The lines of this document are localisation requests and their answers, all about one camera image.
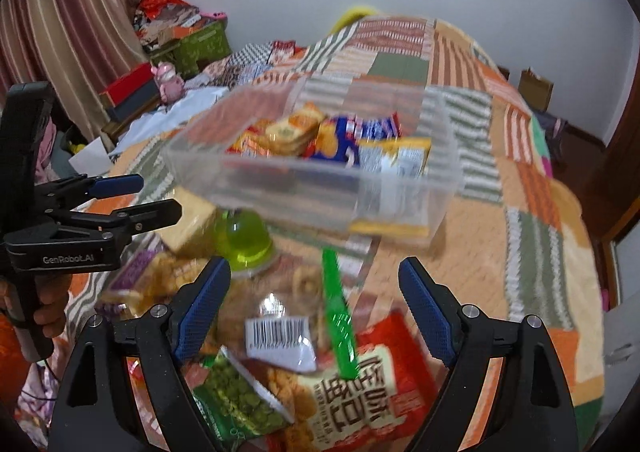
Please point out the wooden door frame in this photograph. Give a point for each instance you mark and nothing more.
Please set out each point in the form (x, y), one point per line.
(617, 171)

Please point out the clear plastic container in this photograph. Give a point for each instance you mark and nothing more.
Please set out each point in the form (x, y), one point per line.
(300, 187)

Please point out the orange cracker packet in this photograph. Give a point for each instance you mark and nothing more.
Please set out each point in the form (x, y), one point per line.
(295, 127)

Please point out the brown paper bag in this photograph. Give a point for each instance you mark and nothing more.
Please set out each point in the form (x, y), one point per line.
(535, 89)

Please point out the purple snack packet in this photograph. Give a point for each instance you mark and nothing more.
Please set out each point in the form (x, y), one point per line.
(135, 277)

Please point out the yellow pillow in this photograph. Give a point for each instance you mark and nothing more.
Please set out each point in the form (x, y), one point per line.
(350, 14)

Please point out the person's left hand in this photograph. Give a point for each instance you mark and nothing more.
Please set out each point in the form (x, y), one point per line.
(50, 307)

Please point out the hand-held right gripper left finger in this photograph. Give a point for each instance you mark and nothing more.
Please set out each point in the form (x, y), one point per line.
(202, 317)

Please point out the green patterned box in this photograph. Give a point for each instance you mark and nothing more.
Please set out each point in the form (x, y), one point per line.
(200, 46)

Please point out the red orange snack packet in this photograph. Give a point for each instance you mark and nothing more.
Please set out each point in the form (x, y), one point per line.
(247, 139)

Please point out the green pea packet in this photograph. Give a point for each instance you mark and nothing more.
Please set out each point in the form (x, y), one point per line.
(235, 397)

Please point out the clear barcode snack bag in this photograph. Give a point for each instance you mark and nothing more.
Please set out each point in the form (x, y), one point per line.
(280, 292)

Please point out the yellow snack packet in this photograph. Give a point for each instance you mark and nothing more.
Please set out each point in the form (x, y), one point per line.
(395, 156)

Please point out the red box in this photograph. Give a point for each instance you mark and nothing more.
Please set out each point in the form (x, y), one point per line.
(130, 86)

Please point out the pink plush toy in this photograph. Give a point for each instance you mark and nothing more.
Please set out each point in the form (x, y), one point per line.
(167, 81)

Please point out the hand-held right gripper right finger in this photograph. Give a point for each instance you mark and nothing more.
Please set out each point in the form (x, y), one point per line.
(426, 317)

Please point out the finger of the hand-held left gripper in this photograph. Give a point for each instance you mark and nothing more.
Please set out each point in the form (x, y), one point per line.
(117, 185)
(150, 216)

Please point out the blue snack packet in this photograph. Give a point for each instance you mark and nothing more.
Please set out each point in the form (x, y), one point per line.
(342, 139)

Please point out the large red snack bag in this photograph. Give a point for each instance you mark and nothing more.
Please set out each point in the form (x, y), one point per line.
(400, 362)

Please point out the white cloth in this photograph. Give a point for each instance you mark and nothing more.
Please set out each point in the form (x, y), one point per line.
(170, 116)

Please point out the striped curtain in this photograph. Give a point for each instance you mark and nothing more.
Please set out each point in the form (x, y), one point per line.
(65, 21)

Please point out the beige cracker packet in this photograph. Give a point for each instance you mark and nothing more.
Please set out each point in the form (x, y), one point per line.
(190, 222)

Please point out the patchwork blanket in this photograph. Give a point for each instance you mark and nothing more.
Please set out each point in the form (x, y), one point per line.
(505, 192)

